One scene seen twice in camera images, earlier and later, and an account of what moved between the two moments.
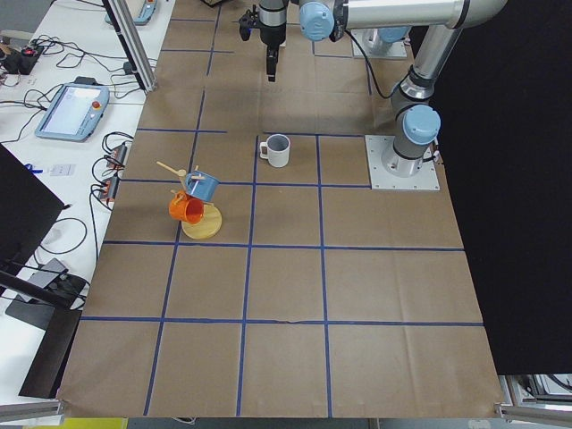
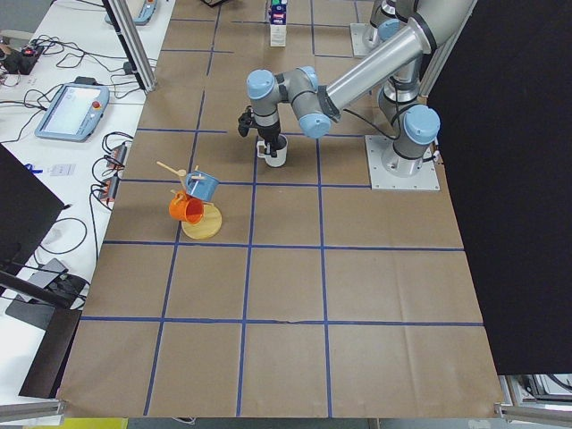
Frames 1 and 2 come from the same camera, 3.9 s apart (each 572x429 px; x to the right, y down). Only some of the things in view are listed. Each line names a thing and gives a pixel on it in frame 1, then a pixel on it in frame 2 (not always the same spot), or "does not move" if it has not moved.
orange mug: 186,209 does not move
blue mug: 201,185 does not move
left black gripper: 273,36 → 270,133
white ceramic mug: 276,149 does not move
